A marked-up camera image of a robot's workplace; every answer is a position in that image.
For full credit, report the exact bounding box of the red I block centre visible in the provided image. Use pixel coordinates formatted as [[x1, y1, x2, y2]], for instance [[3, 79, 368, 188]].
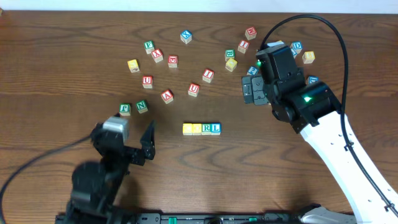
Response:
[[202, 68, 215, 83]]

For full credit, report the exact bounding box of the red i block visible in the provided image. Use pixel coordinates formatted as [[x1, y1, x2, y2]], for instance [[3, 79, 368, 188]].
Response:
[[202, 68, 215, 83], [238, 40, 249, 54]]

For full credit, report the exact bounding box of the red u block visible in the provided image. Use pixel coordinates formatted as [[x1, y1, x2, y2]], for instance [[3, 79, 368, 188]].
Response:
[[188, 83, 200, 97], [142, 76, 154, 89]]

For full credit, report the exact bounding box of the blue 2 block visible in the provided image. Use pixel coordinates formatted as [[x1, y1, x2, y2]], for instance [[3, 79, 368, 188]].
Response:
[[246, 66, 259, 76]]

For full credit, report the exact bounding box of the green R block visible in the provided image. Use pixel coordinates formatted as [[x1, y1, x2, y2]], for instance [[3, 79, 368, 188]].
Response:
[[201, 123, 211, 135]]

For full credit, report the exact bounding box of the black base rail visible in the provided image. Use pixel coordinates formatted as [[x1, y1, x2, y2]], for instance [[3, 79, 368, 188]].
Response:
[[55, 212, 355, 224]]

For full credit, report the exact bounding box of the yellow 8 block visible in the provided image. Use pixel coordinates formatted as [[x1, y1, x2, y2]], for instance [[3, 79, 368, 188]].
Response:
[[302, 51, 315, 64]]

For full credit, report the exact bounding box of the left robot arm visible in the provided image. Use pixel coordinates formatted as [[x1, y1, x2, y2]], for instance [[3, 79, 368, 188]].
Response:
[[55, 116, 155, 224]]

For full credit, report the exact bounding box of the red A block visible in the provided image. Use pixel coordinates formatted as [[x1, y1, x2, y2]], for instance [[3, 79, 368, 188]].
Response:
[[161, 90, 174, 104]]

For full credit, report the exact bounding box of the green F block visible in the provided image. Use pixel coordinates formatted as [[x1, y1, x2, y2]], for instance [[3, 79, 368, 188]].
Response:
[[144, 40, 155, 54]]

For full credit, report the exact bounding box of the blue D block upper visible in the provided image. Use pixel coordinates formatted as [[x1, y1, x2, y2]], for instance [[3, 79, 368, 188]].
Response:
[[290, 41, 303, 54]]

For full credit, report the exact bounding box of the blue 5 block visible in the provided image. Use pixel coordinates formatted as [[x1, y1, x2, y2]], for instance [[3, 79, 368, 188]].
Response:
[[291, 49, 297, 58]]

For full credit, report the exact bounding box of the blue d block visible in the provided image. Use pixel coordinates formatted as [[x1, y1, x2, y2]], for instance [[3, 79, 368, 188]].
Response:
[[307, 76, 319, 85], [290, 41, 303, 54]]

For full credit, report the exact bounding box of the green J block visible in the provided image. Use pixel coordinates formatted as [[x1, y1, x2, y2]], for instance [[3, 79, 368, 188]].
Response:
[[119, 103, 131, 116]]

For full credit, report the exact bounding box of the red U block left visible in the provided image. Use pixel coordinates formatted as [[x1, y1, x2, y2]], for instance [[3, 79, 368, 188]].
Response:
[[142, 76, 154, 89]]

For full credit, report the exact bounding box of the yellow C block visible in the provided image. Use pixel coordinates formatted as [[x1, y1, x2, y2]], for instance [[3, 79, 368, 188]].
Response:
[[182, 123, 192, 135]]

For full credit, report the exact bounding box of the blue X block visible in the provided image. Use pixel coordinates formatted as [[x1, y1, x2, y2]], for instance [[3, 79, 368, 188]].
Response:
[[180, 30, 192, 44]]

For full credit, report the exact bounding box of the red X block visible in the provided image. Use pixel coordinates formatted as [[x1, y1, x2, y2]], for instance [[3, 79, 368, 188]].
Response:
[[151, 49, 164, 63]]

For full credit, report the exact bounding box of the blue L block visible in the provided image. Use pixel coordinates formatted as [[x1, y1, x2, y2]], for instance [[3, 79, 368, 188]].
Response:
[[211, 123, 221, 135]]

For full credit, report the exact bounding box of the red U block centre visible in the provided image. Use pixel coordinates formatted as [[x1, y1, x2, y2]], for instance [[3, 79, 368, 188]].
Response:
[[188, 83, 200, 97]]

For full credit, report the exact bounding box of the yellow block far left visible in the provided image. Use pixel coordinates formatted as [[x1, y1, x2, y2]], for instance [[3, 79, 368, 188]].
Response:
[[127, 59, 140, 73]]

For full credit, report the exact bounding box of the green N block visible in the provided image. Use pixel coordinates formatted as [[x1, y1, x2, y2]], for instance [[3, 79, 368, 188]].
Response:
[[136, 100, 148, 114]]

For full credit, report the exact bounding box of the yellow block centre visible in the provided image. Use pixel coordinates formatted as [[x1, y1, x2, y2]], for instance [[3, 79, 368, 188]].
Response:
[[225, 58, 238, 72]]

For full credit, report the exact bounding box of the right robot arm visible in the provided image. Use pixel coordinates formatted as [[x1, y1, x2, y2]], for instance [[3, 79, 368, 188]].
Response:
[[243, 42, 397, 223]]

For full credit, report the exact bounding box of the red block top right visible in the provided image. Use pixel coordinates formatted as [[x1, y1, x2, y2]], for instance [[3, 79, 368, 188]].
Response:
[[245, 26, 257, 40]]

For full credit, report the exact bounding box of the green B block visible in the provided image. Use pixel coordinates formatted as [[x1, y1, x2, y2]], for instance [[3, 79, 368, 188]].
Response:
[[224, 49, 236, 62]]

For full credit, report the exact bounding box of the red I block upper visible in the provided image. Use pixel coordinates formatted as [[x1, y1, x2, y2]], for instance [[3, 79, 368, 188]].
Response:
[[238, 40, 249, 54]]

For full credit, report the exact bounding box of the red E block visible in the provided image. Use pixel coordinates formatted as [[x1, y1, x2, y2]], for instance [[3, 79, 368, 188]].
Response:
[[168, 55, 178, 68]]

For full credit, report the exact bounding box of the yellow O block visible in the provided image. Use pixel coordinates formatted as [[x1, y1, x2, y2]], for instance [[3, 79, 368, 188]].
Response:
[[192, 123, 202, 135]]

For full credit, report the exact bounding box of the blue D block right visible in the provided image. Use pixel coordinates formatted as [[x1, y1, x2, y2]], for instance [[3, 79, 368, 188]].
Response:
[[307, 76, 319, 85]]

